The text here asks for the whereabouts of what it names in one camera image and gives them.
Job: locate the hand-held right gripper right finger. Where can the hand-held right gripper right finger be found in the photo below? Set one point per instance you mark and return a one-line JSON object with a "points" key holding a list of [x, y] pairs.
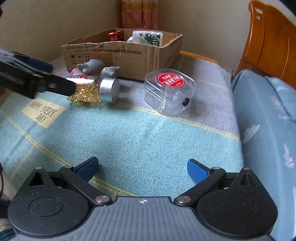
{"points": [[196, 170]]}

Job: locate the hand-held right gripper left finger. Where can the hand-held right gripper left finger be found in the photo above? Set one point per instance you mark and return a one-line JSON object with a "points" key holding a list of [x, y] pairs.
{"points": [[89, 168]]}

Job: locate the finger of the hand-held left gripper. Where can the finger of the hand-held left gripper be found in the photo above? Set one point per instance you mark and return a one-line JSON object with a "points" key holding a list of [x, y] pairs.
{"points": [[60, 84], [40, 66]]}

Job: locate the glass bottle of gold capsules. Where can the glass bottle of gold capsules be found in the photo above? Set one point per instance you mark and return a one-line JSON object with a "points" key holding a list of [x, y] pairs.
{"points": [[108, 89]]}

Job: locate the red toy truck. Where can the red toy truck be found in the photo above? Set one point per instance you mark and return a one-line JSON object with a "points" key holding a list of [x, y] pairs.
{"points": [[113, 36]]}

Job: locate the cardboard box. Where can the cardboard box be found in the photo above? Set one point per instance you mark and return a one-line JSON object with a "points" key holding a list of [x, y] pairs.
{"points": [[138, 62]]}

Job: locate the white plastic bottle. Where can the white plastic bottle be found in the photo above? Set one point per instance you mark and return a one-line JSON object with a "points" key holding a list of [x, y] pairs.
{"points": [[148, 37]]}

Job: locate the pink clear cat toy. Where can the pink clear cat toy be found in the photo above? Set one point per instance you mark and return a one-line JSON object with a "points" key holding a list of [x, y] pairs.
{"points": [[76, 71]]}

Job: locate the grey shark toy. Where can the grey shark toy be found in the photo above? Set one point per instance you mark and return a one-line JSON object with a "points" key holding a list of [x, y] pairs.
{"points": [[90, 66]]}

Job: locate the plaid printed blanket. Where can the plaid printed blanket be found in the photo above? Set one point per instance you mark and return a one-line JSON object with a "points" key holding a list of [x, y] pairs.
{"points": [[138, 139]]}

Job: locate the clear jar with red lid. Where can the clear jar with red lid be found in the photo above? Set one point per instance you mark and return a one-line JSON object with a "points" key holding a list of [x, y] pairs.
{"points": [[170, 92]]}

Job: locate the pink curtain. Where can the pink curtain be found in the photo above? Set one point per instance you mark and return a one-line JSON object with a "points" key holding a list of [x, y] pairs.
{"points": [[138, 14]]}

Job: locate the blue floral pillow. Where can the blue floral pillow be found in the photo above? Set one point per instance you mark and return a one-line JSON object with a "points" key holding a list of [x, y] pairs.
{"points": [[284, 97]]}

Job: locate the wooden headboard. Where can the wooden headboard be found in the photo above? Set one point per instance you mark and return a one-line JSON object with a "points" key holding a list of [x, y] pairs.
{"points": [[272, 46]]}

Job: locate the white wall socket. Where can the white wall socket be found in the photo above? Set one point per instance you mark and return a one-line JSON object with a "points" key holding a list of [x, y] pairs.
{"points": [[229, 70]]}

